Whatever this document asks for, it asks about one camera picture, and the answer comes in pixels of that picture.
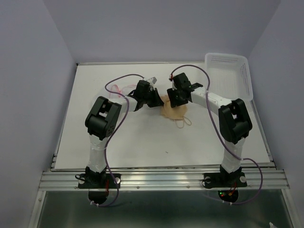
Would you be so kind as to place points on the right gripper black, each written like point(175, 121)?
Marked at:
point(173, 101)

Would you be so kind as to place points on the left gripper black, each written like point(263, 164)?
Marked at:
point(157, 101)

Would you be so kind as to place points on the beige bra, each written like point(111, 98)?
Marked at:
point(176, 114)

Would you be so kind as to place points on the white mesh laundry bag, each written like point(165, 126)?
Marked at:
point(116, 91)

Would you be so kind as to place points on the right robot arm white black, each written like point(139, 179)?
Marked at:
point(230, 120)

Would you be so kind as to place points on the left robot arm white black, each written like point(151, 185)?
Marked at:
point(102, 123)

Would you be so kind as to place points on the white plastic basket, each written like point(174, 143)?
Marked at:
point(229, 76)

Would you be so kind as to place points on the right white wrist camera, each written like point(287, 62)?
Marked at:
point(171, 78)

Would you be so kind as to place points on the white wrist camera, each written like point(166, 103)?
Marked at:
point(171, 78)
point(151, 80)

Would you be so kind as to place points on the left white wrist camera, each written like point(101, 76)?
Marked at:
point(151, 80)

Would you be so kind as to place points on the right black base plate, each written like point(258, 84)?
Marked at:
point(220, 180)

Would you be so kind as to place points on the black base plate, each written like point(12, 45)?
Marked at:
point(220, 180)
point(104, 182)

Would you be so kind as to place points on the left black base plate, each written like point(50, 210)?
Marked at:
point(104, 182)

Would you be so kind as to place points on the aluminium mounting rail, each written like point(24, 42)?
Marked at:
point(156, 180)

